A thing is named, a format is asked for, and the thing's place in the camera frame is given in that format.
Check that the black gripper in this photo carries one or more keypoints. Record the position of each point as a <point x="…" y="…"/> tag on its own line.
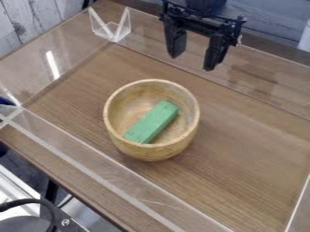
<point x="201" y="17"/>

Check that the brown wooden bowl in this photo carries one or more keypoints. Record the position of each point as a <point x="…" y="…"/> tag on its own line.
<point x="130" y="103"/>

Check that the black metal table leg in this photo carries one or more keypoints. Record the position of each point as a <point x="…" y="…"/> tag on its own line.
<point x="51" y="191"/>

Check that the black bracket with screw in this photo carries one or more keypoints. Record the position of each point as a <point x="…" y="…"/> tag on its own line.
<point x="60" y="219"/>

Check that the green rectangular block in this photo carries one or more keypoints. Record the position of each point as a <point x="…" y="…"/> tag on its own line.
<point x="150" y="125"/>

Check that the clear acrylic enclosure wall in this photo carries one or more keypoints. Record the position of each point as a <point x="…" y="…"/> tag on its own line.
<point x="240" y="180"/>

